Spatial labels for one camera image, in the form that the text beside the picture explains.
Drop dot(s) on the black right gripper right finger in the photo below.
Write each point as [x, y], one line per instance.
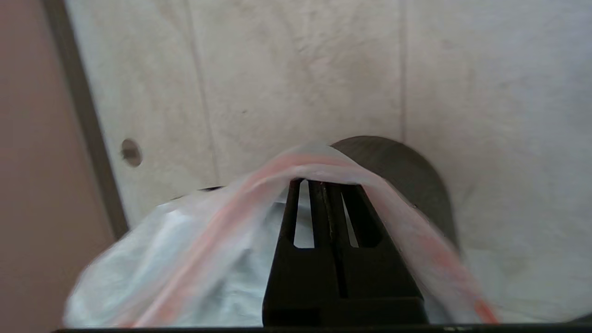
[379, 286]

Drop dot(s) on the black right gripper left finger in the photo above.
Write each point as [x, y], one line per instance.
[300, 282]

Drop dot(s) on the white red-print trash bag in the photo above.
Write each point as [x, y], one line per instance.
[185, 259]

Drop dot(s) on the black round trash bin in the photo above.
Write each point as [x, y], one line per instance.
[407, 175]

